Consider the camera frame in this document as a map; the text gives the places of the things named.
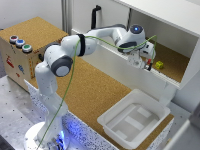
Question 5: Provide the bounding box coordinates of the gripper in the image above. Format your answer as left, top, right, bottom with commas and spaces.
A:
127, 41, 157, 70

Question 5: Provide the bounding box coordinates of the yellow block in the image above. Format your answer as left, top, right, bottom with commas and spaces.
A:
155, 60, 165, 70

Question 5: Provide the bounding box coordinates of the white cabinet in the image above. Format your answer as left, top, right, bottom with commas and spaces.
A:
70, 0, 200, 107

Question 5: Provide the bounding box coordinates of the white sliding door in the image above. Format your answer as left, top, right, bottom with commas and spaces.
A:
71, 0, 132, 38

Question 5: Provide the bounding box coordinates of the white plastic box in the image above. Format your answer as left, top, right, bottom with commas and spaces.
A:
96, 88, 172, 150

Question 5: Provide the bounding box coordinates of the green button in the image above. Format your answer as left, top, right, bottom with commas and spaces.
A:
21, 43, 34, 54

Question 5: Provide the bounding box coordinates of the blue button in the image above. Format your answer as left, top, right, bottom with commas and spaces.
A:
14, 38, 26, 49

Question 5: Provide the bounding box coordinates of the red button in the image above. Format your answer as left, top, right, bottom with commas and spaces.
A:
9, 34, 20, 45

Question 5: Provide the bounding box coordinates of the black door handle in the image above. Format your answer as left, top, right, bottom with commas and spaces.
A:
91, 4, 102, 27

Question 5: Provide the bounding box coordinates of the green cable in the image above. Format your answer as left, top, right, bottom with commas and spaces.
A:
35, 34, 158, 150

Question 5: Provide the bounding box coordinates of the black drawer handle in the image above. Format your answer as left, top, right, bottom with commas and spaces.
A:
37, 50, 46, 64

